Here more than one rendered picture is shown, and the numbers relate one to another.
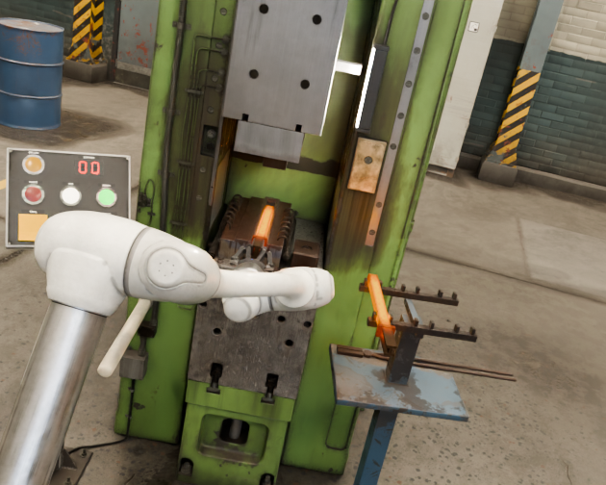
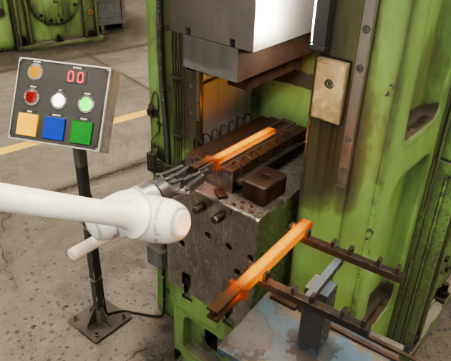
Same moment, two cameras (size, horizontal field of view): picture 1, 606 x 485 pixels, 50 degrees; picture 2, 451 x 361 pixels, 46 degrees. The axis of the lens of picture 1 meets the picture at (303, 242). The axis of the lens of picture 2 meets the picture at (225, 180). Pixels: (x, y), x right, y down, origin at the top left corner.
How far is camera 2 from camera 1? 1.16 m
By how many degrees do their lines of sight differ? 36
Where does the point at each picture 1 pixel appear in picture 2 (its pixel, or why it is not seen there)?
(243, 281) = (23, 199)
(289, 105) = (221, 17)
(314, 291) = (147, 224)
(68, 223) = not seen: outside the picture
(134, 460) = (156, 335)
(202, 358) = (175, 265)
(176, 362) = not seen: hidden behind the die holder
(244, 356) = (205, 273)
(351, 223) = (321, 157)
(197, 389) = (176, 291)
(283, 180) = (306, 102)
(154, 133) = (152, 48)
